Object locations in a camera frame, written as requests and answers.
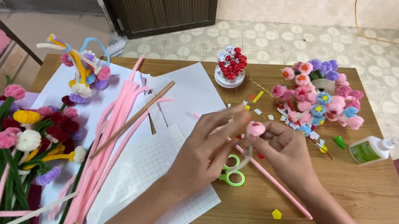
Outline white ribbed object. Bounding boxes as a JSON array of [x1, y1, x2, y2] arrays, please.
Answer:
[[104, 32, 128, 60]]

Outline bouquet of pipe cleaner flowers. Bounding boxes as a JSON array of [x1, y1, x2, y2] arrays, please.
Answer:
[[0, 73, 99, 224]]

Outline person's right hand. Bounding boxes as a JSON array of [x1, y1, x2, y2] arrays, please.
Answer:
[[241, 117, 330, 200]]

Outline white grid paper sheet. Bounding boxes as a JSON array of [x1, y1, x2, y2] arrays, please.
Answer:
[[85, 111, 234, 224]]

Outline white glue bottle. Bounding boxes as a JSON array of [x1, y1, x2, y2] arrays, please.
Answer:
[[346, 129, 399, 171]]

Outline colourful pipe cleaner tangle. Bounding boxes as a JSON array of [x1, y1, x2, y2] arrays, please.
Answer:
[[27, 27, 117, 109]]

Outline green glue cap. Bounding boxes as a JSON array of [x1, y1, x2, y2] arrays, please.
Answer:
[[331, 134, 348, 150]]

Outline large white paper sheet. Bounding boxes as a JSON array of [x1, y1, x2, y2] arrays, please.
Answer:
[[2, 47, 164, 224]]

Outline thin gold wire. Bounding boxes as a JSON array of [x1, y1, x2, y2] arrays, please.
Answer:
[[245, 77, 276, 99]]

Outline heap of pink pipe cleaner flowers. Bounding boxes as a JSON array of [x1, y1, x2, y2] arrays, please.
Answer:
[[265, 50, 375, 146]]

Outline plain white paper sheet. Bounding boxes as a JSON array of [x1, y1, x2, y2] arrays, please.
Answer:
[[131, 52, 235, 146]]

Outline thin wooden stick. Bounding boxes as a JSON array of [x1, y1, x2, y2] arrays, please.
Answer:
[[88, 68, 176, 171]]

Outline yellow paper pentagon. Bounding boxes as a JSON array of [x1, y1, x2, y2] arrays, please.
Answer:
[[270, 208, 284, 221]]

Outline yellow paper strip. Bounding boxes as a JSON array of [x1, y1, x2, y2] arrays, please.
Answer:
[[252, 89, 265, 105]]

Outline white tape roll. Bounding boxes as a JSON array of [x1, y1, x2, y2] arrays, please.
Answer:
[[309, 76, 338, 96]]

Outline person's left hand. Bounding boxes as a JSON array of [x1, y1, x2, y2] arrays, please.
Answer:
[[164, 94, 255, 206]]

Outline pink pipe cleaner flower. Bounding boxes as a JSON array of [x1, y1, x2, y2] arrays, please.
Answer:
[[245, 120, 267, 139]]

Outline scattered paper scraps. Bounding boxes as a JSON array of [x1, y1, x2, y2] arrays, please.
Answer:
[[221, 91, 342, 161]]

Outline green handled scissors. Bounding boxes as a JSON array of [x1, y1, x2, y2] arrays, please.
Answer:
[[217, 141, 255, 190]]

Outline bunch of pink pipe cleaners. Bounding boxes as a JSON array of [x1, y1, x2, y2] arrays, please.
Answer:
[[48, 43, 181, 224]]

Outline long pink pipe cleaner stem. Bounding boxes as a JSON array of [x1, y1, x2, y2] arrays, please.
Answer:
[[179, 112, 328, 221]]

